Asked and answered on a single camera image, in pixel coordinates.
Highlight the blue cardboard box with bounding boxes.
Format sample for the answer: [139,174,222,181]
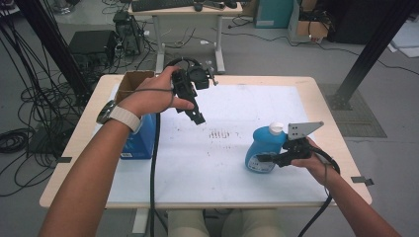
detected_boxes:
[113,69,157,161]

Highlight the person's left leg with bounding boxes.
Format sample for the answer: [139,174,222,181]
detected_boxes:
[167,209,210,237]

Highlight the blue bottle with white cap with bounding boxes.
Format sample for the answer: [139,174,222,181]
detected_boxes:
[244,121,288,175]

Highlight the black computer tower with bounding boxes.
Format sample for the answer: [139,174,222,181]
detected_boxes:
[113,9,146,57]

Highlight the wristwatch with white strap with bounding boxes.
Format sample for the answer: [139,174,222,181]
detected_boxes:
[96,99,143,132]

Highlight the white table mat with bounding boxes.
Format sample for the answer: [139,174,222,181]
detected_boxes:
[107,83,330,203]

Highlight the teal storage box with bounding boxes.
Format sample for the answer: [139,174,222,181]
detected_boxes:
[253,0,295,30]

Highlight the white desk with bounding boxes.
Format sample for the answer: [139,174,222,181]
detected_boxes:
[127,0,244,75]

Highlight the white paper sheets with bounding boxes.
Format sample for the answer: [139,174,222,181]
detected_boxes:
[388,19,419,58]

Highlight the light wooden table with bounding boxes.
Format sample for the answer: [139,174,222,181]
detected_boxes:
[39,73,374,237]

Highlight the thick black right gripper cable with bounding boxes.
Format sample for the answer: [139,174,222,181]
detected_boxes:
[297,146,341,237]

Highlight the open brown cardboard box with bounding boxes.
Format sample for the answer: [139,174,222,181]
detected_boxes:
[288,0,330,43]

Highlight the person's leg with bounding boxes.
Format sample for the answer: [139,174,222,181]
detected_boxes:
[167,209,210,237]
[221,208,286,237]

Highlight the person's left hand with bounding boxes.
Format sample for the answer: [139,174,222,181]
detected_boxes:
[118,65,195,117]

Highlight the black equipment box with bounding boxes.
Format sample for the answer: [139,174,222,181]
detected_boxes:
[68,29,118,67]

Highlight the thick black gripper cable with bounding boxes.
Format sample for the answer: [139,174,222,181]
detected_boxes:
[149,57,202,237]
[297,146,341,237]

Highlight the black metal stand post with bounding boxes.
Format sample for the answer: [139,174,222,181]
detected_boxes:
[14,0,93,105]
[325,0,419,112]

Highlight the bundle of black floor cables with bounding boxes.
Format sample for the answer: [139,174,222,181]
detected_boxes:
[0,19,100,198]

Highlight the black keyboard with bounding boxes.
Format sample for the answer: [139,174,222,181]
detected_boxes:
[131,0,196,13]

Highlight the person's right hand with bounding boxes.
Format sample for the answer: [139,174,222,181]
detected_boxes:
[291,137,337,186]

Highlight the person's right leg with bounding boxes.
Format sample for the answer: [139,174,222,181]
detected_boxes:
[221,208,286,237]

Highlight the thick black left gripper cable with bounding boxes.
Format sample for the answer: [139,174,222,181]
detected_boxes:
[149,57,202,237]

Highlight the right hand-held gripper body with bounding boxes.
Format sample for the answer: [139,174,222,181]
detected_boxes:
[278,120,325,167]

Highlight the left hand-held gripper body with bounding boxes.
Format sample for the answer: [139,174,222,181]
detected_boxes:
[171,63,219,114]

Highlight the thin grey left wrist cord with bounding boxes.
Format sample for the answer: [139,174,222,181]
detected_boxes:
[129,87,176,108]

